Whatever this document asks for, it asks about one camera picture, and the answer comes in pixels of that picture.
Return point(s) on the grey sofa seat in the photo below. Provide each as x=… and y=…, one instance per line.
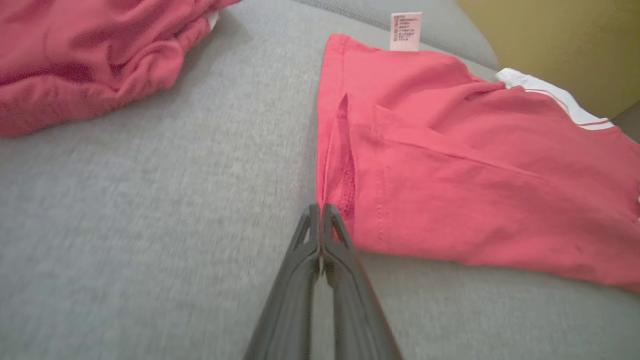
x=150, y=225

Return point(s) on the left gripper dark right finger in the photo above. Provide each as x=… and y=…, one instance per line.
x=355, y=310

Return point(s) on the wide yellow sofa back cushion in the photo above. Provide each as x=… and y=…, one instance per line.
x=565, y=45

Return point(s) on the red basketball jersey white trim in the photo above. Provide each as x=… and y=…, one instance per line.
x=475, y=175

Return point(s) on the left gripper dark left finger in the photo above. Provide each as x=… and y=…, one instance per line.
x=292, y=300

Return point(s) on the red basketball shorts white stripes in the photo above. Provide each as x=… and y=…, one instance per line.
x=75, y=55

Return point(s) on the large grey sofa seat cushion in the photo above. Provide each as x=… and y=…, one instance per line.
x=440, y=25

